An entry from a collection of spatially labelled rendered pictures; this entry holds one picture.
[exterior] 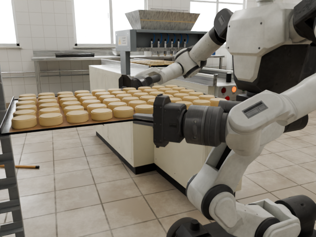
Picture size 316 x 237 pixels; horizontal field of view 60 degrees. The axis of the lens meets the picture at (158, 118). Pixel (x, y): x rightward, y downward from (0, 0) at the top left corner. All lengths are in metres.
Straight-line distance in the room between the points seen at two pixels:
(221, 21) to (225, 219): 0.79
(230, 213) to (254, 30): 0.65
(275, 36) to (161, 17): 1.41
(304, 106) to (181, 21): 1.84
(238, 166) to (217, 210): 0.18
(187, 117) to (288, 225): 0.90
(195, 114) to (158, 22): 1.73
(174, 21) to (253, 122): 1.85
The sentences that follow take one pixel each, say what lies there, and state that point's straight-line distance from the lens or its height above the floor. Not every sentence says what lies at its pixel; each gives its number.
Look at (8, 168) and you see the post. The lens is 1.10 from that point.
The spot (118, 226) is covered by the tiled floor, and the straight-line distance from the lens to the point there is 1.81.
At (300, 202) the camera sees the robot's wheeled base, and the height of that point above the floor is 0.35.
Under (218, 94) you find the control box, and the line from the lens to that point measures 1.63.
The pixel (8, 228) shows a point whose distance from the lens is 1.21.
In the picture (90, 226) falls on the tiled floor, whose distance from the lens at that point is 1.84.
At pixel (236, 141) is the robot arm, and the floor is 0.87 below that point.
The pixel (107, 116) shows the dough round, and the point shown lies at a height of 0.90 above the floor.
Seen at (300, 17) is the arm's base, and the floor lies 1.14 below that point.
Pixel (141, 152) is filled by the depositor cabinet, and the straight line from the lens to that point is 2.29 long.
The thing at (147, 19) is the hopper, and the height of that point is 1.25.
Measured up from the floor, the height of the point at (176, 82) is 0.82.
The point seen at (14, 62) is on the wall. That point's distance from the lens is 5.35.
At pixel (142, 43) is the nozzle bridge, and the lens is 2.23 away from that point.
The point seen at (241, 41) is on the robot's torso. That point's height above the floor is 1.08.
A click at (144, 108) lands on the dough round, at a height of 0.91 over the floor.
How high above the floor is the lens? 1.06
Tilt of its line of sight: 15 degrees down
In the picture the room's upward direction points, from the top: straight up
